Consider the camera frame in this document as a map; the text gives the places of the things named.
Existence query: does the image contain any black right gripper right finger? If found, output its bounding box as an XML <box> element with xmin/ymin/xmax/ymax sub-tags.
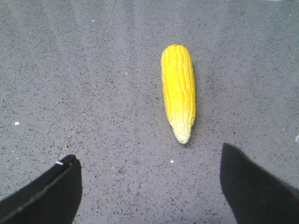
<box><xmin>220</xmin><ymin>143</ymin><xmax>299</xmax><ymax>224</ymax></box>

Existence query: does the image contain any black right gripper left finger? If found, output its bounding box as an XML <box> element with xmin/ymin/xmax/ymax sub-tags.
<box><xmin>0</xmin><ymin>155</ymin><xmax>82</xmax><ymax>224</ymax></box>

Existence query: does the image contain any yellow corn cob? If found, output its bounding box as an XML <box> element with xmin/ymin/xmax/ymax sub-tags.
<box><xmin>161</xmin><ymin>44</ymin><xmax>196</xmax><ymax>144</ymax></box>

